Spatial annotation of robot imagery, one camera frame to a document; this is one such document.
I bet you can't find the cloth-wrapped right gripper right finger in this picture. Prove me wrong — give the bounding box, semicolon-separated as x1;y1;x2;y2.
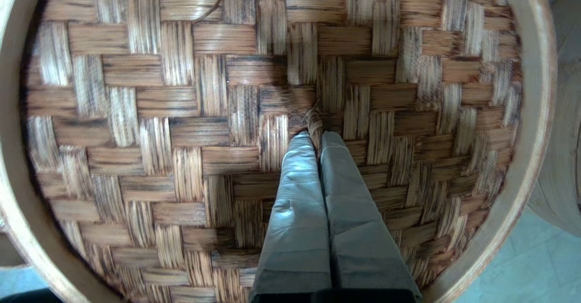
320;132;422;295

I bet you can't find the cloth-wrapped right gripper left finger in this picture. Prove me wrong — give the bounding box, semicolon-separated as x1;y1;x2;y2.
252;132;332;297

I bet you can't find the woven bamboo steamer lid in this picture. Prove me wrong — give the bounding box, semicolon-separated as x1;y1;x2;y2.
0;0;559;303

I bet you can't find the bamboo steamer basket stack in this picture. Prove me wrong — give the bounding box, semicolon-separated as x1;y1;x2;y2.
529;63;581;238

